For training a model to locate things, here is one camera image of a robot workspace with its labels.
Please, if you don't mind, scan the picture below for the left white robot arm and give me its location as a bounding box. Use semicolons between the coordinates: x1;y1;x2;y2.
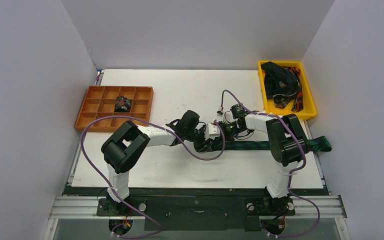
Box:
101;110;215;215

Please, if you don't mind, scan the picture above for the rolled dark tie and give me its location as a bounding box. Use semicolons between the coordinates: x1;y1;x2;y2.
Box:
114;96;132;113

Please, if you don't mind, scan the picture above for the orange compartment tray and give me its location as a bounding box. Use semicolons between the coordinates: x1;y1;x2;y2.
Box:
74;85;154;133

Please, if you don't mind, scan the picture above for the purple cable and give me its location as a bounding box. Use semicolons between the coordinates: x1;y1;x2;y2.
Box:
220;89;321;239
79;115;227;239

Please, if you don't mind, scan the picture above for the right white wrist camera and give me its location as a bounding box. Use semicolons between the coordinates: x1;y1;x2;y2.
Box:
216;106;232;124

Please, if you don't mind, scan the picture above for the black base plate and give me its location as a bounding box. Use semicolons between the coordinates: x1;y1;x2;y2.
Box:
63;187;328;235

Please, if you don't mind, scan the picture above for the green navy striped tie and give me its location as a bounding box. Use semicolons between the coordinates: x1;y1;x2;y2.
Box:
224;136;332;152

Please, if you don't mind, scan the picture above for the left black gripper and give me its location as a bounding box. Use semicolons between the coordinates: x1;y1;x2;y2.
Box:
185;124;213;152

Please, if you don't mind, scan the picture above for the yellow plastic bin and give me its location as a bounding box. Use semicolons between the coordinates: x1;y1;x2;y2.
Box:
257;59;317;120

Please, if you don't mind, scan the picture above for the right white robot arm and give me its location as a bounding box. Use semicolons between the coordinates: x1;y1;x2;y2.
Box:
206;104;311;214

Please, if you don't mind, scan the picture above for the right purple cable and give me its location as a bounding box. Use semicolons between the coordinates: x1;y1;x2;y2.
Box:
220;89;321;239

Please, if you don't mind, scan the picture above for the aluminium rail frame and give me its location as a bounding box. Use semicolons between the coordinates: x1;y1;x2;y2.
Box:
44;195;351;240

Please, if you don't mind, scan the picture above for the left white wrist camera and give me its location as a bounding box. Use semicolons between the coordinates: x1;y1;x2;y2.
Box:
204;120;221;140

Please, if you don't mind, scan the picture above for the pile of dark ties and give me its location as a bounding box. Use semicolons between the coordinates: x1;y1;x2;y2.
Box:
260;61;304;112

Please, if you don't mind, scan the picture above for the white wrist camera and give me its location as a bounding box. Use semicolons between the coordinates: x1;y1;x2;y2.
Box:
204;120;221;140
216;106;232;124

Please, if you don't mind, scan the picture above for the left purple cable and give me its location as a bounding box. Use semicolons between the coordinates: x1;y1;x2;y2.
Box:
79;115;227;239

